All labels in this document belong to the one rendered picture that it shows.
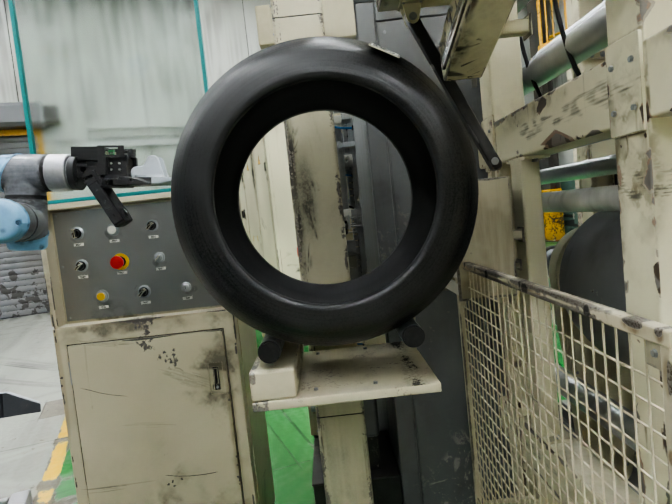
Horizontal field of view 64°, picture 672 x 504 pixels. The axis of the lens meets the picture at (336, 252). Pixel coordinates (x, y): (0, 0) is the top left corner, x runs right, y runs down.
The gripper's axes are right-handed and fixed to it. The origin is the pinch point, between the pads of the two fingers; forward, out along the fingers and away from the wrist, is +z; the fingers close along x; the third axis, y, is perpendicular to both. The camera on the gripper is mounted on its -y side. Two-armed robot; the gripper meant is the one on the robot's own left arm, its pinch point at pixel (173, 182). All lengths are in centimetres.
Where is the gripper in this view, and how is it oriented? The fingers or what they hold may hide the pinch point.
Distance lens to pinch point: 115.3
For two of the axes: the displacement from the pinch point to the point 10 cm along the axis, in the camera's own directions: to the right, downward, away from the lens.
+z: 10.0, -0.1, 0.2
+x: -0.2, -0.7, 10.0
